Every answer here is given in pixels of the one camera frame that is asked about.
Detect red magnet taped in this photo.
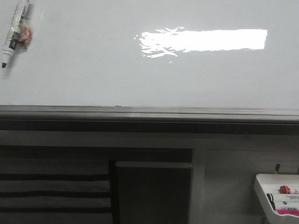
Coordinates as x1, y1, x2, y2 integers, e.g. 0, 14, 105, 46
19, 27, 32, 43

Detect black white whiteboard marker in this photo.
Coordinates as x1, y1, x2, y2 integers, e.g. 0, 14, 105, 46
2, 0, 29, 68

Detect white whiteboard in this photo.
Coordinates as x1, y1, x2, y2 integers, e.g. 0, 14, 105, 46
0, 0, 299, 109

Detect dark grey panel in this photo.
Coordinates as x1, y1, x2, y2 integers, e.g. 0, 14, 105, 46
117, 167, 192, 224

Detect grey black striped panel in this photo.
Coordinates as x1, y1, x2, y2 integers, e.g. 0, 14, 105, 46
0, 159, 115, 224

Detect red capped marker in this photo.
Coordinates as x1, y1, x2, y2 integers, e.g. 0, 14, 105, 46
279, 185, 299, 194

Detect white marker tray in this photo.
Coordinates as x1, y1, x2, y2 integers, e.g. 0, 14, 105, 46
254, 174, 299, 224

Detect black capped marker upper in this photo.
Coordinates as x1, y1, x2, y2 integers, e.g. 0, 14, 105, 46
266, 193, 299, 202

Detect black capped marker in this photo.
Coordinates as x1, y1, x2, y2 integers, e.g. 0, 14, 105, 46
270, 201, 299, 211
266, 193, 299, 202

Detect black capped marker lower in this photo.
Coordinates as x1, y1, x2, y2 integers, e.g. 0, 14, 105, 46
270, 201, 299, 211

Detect grey whiteboard frame rail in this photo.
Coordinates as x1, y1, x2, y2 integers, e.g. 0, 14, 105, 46
0, 105, 299, 135

